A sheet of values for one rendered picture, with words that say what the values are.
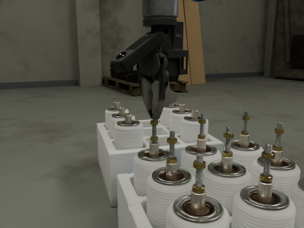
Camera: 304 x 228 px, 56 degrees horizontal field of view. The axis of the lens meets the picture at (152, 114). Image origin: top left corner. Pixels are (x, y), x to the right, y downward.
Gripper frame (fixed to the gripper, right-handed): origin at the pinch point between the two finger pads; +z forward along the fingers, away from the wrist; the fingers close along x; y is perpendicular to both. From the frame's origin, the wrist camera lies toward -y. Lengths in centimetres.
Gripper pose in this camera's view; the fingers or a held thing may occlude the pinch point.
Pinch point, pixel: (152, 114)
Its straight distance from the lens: 63.1
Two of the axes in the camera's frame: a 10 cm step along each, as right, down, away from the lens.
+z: 0.0, 9.8, 2.2
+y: 8.1, -1.3, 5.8
